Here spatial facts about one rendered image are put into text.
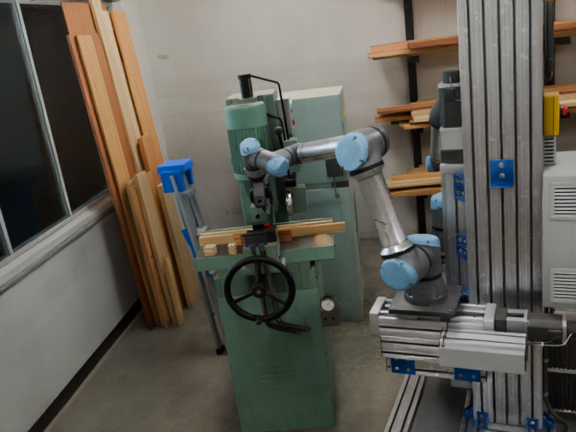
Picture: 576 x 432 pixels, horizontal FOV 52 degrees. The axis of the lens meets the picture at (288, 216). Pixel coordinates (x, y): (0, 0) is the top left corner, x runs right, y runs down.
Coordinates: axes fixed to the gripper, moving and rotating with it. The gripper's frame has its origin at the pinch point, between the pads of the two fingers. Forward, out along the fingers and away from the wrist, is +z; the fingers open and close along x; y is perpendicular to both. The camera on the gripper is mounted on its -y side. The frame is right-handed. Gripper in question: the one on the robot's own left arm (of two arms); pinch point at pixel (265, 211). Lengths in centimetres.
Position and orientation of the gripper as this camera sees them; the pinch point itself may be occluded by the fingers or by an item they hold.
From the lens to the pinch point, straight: 241.9
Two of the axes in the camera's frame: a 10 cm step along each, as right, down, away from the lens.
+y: -0.4, -7.4, 6.7
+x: -9.9, 1.2, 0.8
